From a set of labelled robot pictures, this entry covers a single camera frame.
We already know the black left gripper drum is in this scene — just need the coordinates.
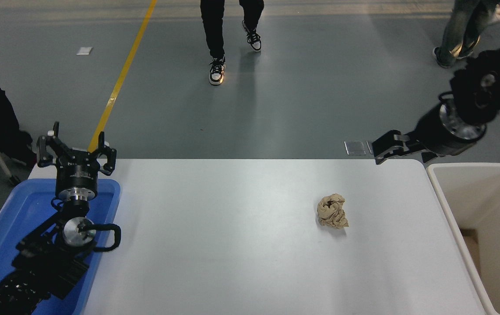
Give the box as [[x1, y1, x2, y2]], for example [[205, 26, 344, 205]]
[[56, 150, 102, 193]]

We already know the person by wheeled chair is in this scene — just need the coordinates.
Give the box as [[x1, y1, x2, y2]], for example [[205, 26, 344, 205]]
[[433, 0, 500, 69]]

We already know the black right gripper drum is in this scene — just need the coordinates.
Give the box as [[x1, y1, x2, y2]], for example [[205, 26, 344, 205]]
[[413, 104, 474, 157]]

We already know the crumpled tan paper ball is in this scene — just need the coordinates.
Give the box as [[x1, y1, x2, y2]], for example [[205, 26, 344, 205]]
[[317, 193, 349, 229]]

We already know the large pale plastic bin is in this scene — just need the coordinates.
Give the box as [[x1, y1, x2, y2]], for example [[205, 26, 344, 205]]
[[426, 163, 500, 315]]

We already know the blue plastic tray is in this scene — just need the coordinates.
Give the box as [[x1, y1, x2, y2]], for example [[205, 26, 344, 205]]
[[0, 178, 121, 315]]

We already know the person standing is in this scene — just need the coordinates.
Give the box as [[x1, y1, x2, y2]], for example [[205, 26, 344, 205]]
[[200, 0, 264, 86]]

